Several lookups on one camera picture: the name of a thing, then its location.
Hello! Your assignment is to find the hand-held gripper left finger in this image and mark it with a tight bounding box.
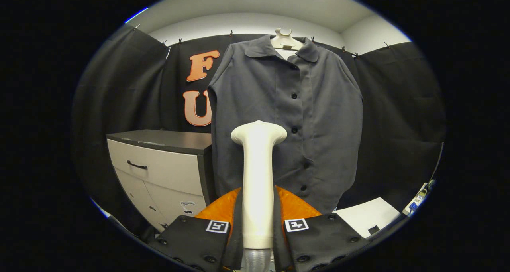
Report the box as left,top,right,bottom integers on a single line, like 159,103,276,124
149,187,243,272

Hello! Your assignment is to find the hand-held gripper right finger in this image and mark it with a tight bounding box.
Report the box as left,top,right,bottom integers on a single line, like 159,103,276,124
273,185,371,272

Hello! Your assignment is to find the dark grey button shirt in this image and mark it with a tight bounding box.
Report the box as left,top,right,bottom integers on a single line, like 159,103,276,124
207,35,364,215

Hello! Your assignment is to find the grey cabinet with dark top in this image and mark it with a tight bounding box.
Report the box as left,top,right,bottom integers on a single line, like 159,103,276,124
106,129,218,233

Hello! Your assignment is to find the white flat board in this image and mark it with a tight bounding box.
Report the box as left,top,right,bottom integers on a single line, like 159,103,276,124
334,197,401,238

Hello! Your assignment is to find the white power strip with plugs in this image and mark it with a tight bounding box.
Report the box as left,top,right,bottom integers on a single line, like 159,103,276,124
402,180,435,217

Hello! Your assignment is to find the black backdrop cloth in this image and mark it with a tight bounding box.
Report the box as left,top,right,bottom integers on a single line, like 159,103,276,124
72,25,446,240

